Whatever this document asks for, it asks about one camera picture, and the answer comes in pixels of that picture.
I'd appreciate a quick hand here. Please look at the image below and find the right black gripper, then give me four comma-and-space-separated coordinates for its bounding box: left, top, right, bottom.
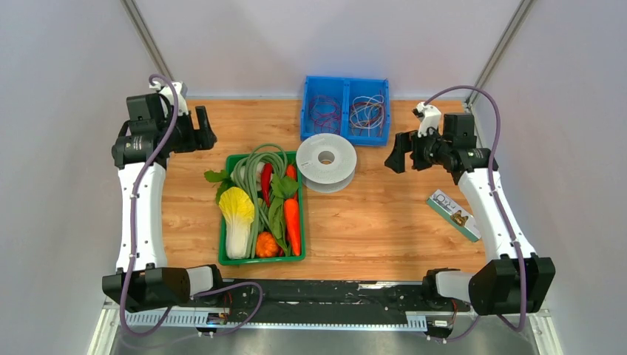
384, 125, 450, 173

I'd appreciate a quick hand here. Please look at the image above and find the white perforated spool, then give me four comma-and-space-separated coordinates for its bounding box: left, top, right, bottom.
296, 133, 357, 194

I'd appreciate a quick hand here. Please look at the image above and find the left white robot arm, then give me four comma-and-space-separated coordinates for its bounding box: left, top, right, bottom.
102, 87, 226, 313

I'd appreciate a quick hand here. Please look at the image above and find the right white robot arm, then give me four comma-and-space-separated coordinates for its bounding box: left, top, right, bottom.
384, 107, 556, 316

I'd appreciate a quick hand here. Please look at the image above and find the green cilantro leaf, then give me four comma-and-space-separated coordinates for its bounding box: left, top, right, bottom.
204, 169, 234, 204

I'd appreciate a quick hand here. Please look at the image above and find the green long beans bundle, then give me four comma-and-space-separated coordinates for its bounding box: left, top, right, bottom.
234, 143, 288, 258

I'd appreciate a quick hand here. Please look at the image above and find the blue two-compartment bin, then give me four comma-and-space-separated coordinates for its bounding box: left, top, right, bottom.
300, 75, 391, 146

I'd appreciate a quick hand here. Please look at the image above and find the red chili pepper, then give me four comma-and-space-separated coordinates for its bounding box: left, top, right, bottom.
260, 163, 274, 207

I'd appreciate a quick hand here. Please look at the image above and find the yellow napa cabbage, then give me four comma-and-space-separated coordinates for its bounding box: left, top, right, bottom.
219, 186, 255, 260

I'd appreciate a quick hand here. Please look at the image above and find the green plastic tray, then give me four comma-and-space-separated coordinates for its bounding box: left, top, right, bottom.
218, 150, 307, 266

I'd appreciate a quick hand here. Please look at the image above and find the small orange carrot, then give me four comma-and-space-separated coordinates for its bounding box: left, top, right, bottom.
285, 164, 299, 200

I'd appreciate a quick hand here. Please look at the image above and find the green white small box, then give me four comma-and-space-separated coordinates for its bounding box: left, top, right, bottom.
427, 189, 481, 243

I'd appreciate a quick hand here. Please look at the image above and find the green spinach leaf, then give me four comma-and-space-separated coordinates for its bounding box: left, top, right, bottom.
267, 175, 303, 257

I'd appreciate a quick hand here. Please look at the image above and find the large orange carrot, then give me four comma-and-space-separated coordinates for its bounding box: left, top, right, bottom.
283, 198, 302, 256

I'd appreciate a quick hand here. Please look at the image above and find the orange pumpkin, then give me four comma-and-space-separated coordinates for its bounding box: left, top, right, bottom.
255, 231, 282, 259

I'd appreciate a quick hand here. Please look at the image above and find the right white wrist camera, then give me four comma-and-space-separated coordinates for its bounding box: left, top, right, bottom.
413, 102, 441, 138

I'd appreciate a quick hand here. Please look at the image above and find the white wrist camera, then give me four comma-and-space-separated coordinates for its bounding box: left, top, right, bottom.
149, 81, 189, 118
413, 102, 441, 138

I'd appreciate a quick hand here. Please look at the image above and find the mixed colour wire bundle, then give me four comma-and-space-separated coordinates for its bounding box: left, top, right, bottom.
348, 89, 388, 138

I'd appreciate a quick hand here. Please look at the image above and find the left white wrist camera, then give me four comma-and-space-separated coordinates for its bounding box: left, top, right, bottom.
149, 81, 189, 118

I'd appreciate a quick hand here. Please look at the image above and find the red wire bundle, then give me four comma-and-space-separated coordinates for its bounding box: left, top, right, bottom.
307, 94, 343, 135

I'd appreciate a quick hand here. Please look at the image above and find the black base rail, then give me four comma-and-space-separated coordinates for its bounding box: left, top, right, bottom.
189, 279, 466, 337

